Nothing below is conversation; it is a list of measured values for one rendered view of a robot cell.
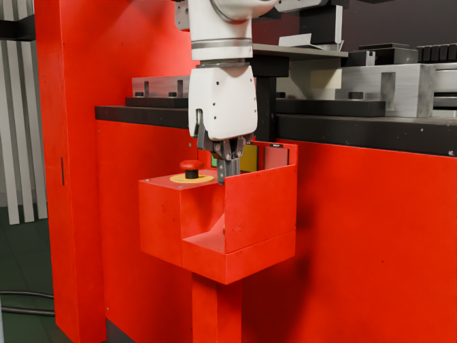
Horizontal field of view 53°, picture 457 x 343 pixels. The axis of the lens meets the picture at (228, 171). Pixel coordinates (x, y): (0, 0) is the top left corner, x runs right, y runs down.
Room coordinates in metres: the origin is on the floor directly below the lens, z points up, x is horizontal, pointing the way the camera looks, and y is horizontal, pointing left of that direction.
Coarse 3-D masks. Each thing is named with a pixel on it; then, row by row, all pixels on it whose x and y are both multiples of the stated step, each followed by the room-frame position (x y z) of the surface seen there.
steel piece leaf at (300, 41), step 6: (288, 36) 0.99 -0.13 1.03; (294, 36) 0.97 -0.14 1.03; (300, 36) 0.96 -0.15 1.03; (306, 36) 0.95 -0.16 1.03; (282, 42) 1.00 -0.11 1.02; (288, 42) 0.98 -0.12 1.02; (294, 42) 0.97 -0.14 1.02; (300, 42) 0.96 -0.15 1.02; (306, 42) 0.95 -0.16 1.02; (312, 48) 0.97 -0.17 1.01; (318, 48) 0.96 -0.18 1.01
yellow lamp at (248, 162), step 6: (246, 150) 0.77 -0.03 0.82; (252, 150) 0.76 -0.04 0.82; (246, 156) 0.77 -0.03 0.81; (252, 156) 0.76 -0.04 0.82; (240, 162) 0.78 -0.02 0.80; (246, 162) 0.77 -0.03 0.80; (252, 162) 0.76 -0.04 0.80; (240, 168) 0.78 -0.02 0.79; (246, 168) 0.77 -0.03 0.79; (252, 168) 0.76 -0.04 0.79
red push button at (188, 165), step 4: (188, 160) 0.75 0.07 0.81; (192, 160) 0.75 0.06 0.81; (196, 160) 0.75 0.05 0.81; (180, 164) 0.73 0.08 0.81; (184, 164) 0.73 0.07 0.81; (188, 164) 0.72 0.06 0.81; (192, 164) 0.72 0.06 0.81; (196, 164) 0.73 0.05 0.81; (200, 164) 0.73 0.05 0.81; (184, 168) 0.73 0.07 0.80; (188, 168) 0.72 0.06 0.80; (192, 168) 0.72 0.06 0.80; (196, 168) 0.73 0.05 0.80; (200, 168) 0.73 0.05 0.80; (188, 172) 0.73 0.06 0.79; (192, 172) 0.73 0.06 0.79; (196, 172) 0.73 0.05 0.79; (188, 176) 0.73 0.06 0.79; (192, 176) 0.73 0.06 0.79; (196, 176) 0.73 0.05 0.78
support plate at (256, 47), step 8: (256, 48) 0.79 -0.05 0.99; (264, 48) 0.80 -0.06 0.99; (272, 48) 0.81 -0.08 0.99; (280, 48) 0.83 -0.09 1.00; (288, 48) 0.84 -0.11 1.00; (296, 48) 0.85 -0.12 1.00; (304, 48) 0.87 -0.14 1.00; (288, 56) 0.94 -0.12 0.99; (296, 56) 0.94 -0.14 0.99; (304, 56) 0.94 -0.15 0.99; (312, 56) 0.94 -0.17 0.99; (320, 56) 0.94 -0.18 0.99; (328, 56) 0.94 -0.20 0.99; (336, 56) 0.94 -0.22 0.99; (344, 56) 0.95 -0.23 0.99
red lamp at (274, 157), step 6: (270, 150) 0.73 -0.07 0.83; (276, 150) 0.72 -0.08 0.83; (282, 150) 0.72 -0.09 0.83; (270, 156) 0.73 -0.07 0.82; (276, 156) 0.72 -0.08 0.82; (282, 156) 0.72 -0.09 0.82; (270, 162) 0.73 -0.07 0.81; (276, 162) 0.72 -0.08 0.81; (282, 162) 0.72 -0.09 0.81; (270, 168) 0.73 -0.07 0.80
